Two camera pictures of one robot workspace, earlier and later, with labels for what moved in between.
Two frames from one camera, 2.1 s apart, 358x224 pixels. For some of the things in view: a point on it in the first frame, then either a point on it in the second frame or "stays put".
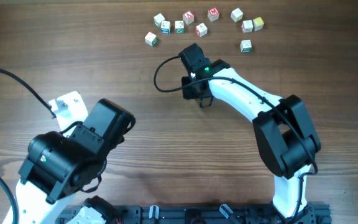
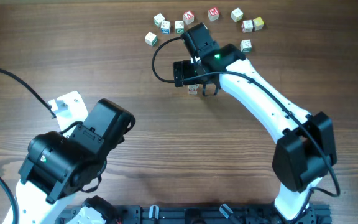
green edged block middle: (179, 27) stays put
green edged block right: (245, 46) stays put
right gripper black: (188, 94) -> (186, 66)
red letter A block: (188, 17) stays put
